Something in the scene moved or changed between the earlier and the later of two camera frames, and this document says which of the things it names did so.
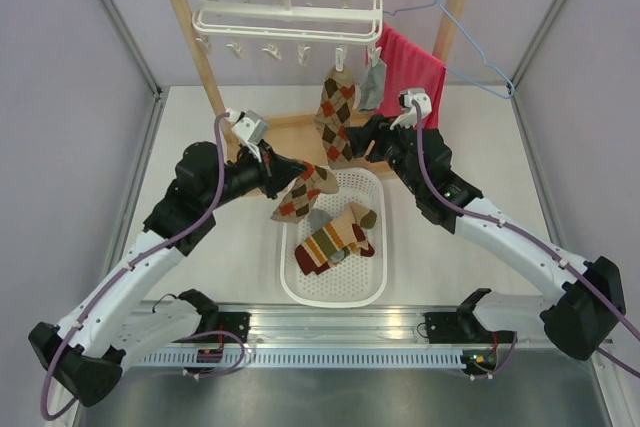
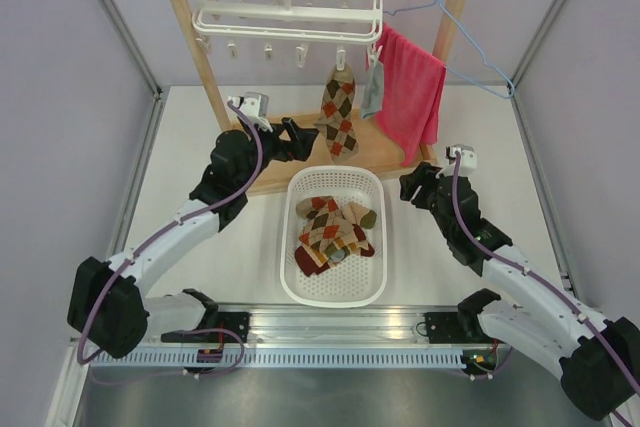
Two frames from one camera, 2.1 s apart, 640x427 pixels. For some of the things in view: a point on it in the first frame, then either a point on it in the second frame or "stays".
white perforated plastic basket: x=354 y=280 stays
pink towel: x=409 y=68 stays
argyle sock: x=304 y=192 to x=324 y=223
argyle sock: x=334 y=113 stays
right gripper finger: x=360 y=138 to x=410 y=186
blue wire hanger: x=438 y=1 stays
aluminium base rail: x=392 y=334 stays
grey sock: x=373 y=86 stays
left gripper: x=275 y=172 to x=303 y=137
